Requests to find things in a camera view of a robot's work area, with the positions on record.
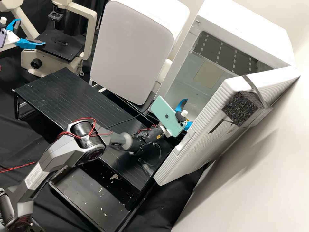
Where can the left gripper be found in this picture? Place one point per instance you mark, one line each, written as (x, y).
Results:
(11, 39)

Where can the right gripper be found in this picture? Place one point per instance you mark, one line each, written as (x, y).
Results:
(166, 131)

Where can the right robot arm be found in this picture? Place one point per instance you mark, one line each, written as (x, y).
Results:
(60, 149)

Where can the incubator door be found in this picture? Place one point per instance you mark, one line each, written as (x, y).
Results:
(205, 149)

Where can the white incubator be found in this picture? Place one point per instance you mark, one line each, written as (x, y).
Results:
(241, 29)

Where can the cream microscope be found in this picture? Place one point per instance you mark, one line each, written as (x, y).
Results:
(26, 56)

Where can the white box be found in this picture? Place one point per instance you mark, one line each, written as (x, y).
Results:
(132, 48)

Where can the black tray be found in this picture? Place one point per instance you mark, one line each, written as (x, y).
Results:
(91, 198)

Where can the right wrist camera phone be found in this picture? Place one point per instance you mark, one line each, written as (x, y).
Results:
(166, 116)

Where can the wrist camera phone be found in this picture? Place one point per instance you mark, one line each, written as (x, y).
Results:
(2, 37)
(166, 116)

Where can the left wrist camera phone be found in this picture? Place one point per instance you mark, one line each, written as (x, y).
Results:
(2, 37)

